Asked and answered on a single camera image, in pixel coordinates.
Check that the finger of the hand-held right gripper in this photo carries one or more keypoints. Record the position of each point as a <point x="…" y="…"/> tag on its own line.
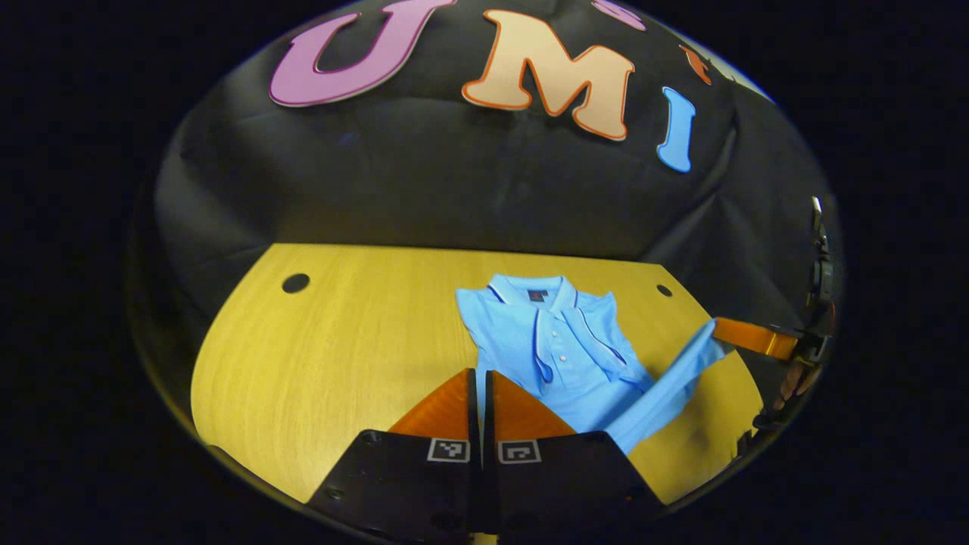
<point x="757" y="337"/>

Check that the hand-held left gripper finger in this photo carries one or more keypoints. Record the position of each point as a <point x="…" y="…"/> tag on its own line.
<point x="490" y="416"/>
<point x="474" y="416"/>

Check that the light blue polo T-shirt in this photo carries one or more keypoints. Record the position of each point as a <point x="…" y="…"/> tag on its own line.
<point x="560" y="356"/>

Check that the black backdrop cloth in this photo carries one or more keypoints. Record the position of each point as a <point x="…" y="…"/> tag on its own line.
<point x="454" y="174"/>

